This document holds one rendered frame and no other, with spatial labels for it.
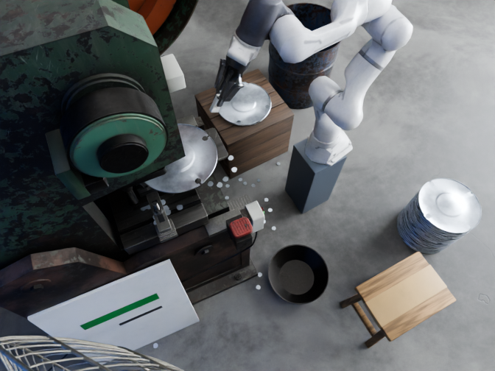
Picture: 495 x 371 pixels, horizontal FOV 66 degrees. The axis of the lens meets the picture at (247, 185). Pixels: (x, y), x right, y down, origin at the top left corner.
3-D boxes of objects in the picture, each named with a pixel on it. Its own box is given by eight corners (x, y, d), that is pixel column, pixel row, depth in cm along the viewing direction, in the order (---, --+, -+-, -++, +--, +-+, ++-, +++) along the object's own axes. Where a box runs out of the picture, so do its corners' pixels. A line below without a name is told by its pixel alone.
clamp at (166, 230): (162, 196, 136) (156, 182, 127) (177, 235, 129) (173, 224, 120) (146, 202, 135) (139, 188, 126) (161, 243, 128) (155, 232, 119)
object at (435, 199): (451, 169, 190) (452, 168, 189) (493, 217, 178) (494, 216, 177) (405, 193, 184) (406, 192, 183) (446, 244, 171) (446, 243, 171)
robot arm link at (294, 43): (352, -21, 114) (258, 1, 107) (387, 15, 106) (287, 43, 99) (343, 12, 124) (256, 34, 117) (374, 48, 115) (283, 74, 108)
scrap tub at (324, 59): (309, 57, 268) (320, -5, 226) (339, 99, 250) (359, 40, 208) (255, 75, 259) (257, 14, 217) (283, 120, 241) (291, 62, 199)
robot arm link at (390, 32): (369, 58, 144) (404, 16, 136) (396, 83, 135) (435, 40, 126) (340, 40, 132) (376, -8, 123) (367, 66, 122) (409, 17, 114)
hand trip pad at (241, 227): (247, 223, 134) (247, 214, 127) (253, 238, 131) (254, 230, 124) (228, 231, 132) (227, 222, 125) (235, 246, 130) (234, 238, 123)
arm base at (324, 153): (334, 123, 184) (341, 104, 172) (359, 152, 176) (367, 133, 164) (296, 142, 179) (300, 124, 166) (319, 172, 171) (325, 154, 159)
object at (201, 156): (166, 209, 126) (166, 208, 125) (120, 153, 136) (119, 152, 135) (233, 161, 135) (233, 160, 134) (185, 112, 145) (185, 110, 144)
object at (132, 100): (161, 127, 90) (138, 54, 70) (178, 165, 85) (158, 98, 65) (66, 160, 85) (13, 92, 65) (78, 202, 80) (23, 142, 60)
